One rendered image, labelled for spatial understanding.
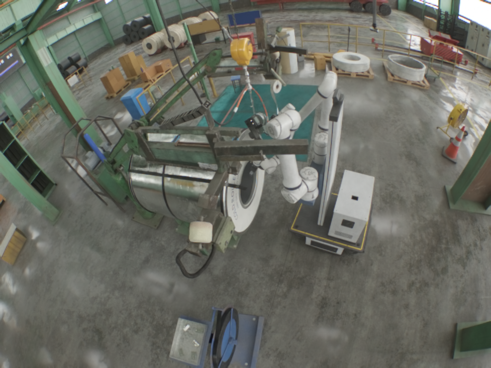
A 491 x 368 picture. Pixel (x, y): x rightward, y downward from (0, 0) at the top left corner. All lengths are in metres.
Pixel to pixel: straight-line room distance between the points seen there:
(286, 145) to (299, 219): 1.69
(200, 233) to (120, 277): 2.73
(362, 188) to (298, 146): 1.38
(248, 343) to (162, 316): 1.14
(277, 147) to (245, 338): 2.12
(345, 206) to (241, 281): 1.49
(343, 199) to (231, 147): 1.41
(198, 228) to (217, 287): 1.86
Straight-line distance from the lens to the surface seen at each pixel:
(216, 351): 1.78
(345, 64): 6.65
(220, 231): 1.23
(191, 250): 1.11
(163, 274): 3.20
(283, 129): 1.41
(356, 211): 2.17
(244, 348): 2.66
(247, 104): 5.37
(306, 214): 2.70
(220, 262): 2.92
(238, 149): 1.10
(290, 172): 1.62
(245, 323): 2.67
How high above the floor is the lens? 2.62
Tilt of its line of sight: 49 degrees down
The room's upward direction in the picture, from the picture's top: 17 degrees counter-clockwise
